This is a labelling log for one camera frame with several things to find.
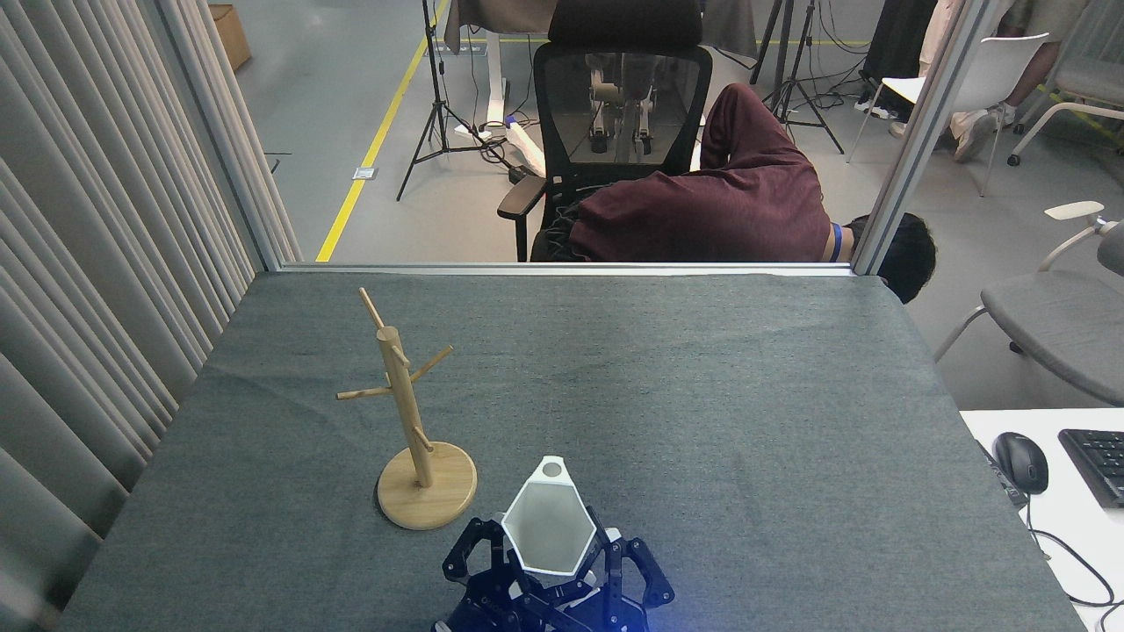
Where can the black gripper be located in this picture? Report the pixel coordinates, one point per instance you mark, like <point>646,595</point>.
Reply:
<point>544,606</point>

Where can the white hexagonal cup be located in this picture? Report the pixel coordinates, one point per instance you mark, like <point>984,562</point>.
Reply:
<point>549,527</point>

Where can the wooden cup rack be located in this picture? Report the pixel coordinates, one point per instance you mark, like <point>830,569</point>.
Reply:
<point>428,496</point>

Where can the grey felt table cover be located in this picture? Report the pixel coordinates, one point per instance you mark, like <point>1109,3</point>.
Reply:
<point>746,395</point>

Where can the black computer mouse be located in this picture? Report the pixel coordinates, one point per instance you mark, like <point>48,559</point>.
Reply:
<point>1021,463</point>

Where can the white-legged covered desk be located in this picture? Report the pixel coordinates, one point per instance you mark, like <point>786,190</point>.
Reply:
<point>494,79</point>

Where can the white desk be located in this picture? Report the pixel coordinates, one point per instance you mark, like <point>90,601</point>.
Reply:
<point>1080,553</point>

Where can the black tripod stand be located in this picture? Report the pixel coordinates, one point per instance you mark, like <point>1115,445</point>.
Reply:
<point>431,53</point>
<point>795,88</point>

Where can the black office chair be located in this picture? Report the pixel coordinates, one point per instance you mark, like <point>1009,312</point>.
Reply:
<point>615,22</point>

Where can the black keyboard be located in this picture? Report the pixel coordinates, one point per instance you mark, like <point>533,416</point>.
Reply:
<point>1099,465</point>

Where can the beige pleated curtain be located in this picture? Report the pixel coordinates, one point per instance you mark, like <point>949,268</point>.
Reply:
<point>88,263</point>

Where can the grey chair with white armrest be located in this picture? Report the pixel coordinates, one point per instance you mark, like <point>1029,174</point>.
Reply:
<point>1062,325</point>

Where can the background person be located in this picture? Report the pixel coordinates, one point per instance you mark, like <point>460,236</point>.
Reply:
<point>976,132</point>
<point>904,44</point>

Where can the cardboard box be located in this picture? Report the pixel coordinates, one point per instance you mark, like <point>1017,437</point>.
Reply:
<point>230,35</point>

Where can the white plastic chair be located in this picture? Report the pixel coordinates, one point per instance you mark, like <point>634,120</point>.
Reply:
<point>992,70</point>

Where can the silver frame rail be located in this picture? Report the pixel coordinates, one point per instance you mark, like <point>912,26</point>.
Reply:
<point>562,269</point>

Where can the silver frame post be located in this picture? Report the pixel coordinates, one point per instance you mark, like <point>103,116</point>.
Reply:
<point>226,132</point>
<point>920,140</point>

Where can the grey chair with white frame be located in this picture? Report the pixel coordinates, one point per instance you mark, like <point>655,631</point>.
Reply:
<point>1089,83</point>

